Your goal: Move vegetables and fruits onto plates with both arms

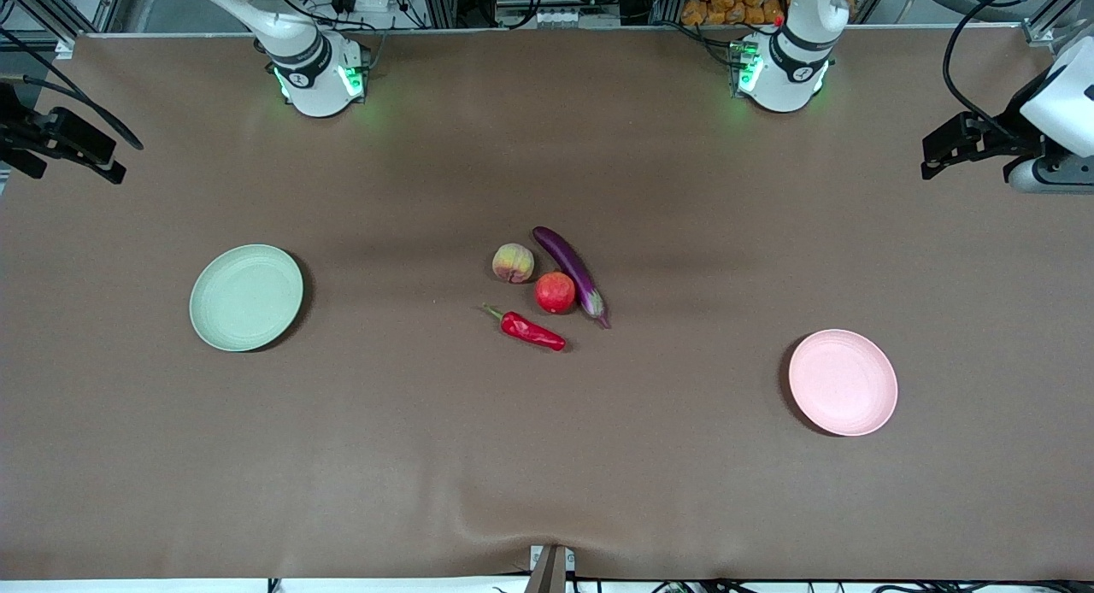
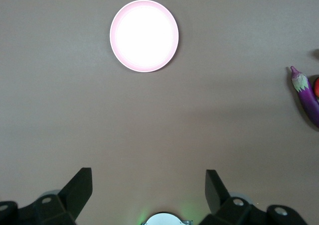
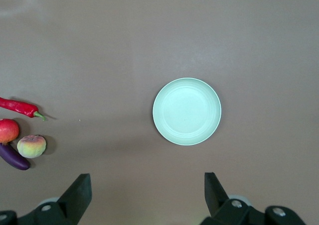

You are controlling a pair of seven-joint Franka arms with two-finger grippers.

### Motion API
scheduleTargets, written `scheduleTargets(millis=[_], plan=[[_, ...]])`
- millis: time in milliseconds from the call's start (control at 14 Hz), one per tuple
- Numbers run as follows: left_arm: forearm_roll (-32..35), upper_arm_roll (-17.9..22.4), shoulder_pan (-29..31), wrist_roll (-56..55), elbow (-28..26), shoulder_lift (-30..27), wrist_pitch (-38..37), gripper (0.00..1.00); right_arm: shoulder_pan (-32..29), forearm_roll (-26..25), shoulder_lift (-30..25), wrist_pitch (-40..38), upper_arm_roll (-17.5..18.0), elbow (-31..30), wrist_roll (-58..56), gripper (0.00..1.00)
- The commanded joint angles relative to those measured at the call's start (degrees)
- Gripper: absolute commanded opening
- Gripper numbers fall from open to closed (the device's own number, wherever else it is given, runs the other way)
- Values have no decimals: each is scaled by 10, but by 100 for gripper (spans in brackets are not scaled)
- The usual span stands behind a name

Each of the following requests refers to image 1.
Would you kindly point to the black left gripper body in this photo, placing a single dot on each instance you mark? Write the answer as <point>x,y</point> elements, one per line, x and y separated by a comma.
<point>1011,128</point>

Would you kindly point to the brown table cover sheet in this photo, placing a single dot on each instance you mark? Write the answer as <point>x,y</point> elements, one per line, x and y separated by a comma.
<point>547,456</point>

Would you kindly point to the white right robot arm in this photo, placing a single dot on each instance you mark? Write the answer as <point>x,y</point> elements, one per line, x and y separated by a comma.
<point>316,89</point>

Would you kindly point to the aluminium frame profile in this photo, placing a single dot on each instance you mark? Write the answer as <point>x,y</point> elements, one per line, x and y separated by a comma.
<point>1055,16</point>
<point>51,12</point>

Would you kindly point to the metal table clamp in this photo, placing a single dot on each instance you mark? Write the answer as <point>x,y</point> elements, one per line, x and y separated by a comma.
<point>551,569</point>

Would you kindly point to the red pomegranate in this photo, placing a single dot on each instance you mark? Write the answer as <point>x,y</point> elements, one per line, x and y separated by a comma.
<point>555,292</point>

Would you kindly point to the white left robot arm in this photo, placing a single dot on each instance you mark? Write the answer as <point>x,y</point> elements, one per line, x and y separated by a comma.
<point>791,80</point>

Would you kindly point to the pink round plate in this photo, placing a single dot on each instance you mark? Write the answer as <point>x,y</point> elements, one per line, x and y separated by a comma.
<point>843,383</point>

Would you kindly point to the long purple eggplant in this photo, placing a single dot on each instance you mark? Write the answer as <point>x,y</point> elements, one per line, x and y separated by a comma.
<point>568,260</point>

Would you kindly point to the yellow pink peach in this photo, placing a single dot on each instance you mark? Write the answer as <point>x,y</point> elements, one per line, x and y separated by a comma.
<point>513,263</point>

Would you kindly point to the red chili pepper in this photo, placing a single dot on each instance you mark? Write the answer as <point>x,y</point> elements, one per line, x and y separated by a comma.
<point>530,330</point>

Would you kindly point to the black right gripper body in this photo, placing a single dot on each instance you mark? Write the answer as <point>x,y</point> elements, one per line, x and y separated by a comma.
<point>19,128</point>

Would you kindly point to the pale green round plate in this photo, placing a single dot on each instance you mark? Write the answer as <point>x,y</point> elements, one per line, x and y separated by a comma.
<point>246,298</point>

